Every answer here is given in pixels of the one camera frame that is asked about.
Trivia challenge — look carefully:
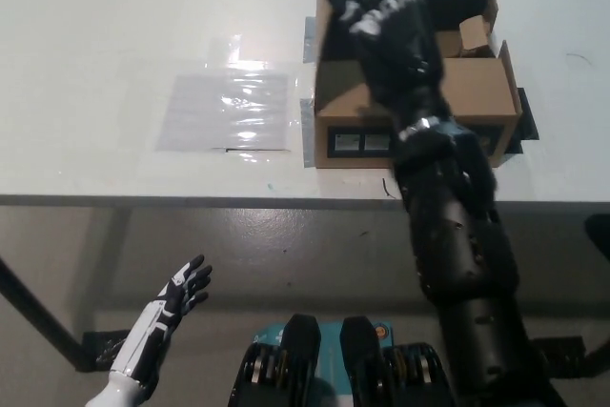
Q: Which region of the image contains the white and black left hand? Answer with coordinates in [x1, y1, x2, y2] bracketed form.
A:
[108, 254, 214, 389]

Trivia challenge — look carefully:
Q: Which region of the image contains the black right hand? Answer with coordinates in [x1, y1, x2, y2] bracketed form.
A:
[325, 0, 453, 135]

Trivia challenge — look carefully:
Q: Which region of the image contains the brown cardboard storage box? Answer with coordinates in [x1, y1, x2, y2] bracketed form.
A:
[312, 0, 523, 171]

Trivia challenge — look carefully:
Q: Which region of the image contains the small folded cardboard piece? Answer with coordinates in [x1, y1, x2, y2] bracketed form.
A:
[457, 14, 497, 58]

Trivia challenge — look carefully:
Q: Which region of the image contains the short grey tape strip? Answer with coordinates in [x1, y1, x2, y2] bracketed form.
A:
[302, 15, 319, 65]

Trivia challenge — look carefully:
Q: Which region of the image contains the black table leg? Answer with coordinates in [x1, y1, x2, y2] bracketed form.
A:
[0, 254, 86, 365]

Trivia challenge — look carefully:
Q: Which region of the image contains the clear plastic sheet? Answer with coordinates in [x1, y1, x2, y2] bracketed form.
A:
[155, 72, 293, 154]

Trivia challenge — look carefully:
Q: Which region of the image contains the dark object beside table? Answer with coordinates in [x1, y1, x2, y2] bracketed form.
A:
[584, 214, 610, 265]

